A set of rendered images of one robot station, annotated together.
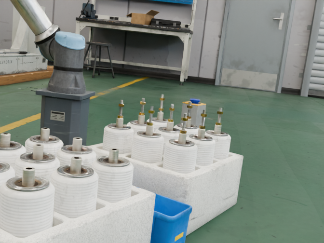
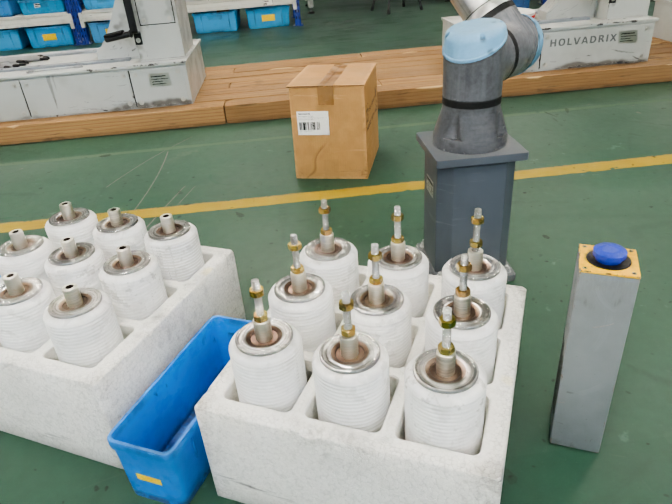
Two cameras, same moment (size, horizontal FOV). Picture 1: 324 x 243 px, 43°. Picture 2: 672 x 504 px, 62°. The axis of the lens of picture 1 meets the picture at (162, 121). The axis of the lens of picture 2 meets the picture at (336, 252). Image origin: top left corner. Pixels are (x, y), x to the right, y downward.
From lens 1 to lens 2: 1.36 m
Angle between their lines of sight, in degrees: 76
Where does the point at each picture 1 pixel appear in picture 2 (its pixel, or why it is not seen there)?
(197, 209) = (259, 479)
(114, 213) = (15, 368)
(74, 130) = (443, 220)
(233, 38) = not seen: outside the picture
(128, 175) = (55, 333)
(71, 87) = (445, 139)
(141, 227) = (81, 414)
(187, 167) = (241, 389)
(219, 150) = (410, 413)
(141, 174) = not seen: hidden behind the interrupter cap
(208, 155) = (325, 401)
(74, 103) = (442, 172)
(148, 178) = not seen: hidden behind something
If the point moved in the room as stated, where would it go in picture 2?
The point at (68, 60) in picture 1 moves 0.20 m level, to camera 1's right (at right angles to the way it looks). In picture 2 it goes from (448, 85) to (494, 112)
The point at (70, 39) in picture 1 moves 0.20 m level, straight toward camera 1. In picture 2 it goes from (449, 42) to (355, 58)
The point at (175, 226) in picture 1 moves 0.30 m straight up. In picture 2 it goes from (124, 457) to (56, 276)
